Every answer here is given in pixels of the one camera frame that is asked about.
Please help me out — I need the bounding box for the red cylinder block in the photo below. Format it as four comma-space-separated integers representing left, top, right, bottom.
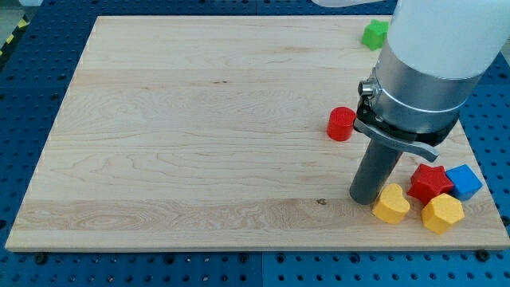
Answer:
327, 107, 356, 141

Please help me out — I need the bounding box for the red star block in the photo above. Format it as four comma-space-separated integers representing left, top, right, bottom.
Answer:
407, 164, 454, 206

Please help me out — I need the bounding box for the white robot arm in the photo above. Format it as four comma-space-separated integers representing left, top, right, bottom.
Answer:
357, 0, 509, 146

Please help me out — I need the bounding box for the yellow heart block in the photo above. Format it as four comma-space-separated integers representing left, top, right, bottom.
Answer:
372, 183, 410, 224

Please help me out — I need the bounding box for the green star block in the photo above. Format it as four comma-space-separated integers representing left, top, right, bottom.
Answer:
361, 19, 390, 50

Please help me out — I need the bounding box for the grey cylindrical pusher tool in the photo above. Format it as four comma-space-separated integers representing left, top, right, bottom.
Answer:
349, 140, 402, 205

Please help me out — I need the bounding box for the yellow hexagon block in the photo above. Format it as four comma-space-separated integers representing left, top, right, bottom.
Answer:
422, 194, 465, 234

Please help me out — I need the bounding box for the light wooden board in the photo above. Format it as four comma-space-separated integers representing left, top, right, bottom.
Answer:
6, 16, 509, 252

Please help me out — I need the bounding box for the blue cube block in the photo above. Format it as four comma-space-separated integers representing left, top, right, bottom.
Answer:
445, 164, 483, 201

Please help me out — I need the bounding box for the silver clamp lever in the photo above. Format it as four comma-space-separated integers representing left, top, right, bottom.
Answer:
354, 119, 439, 162

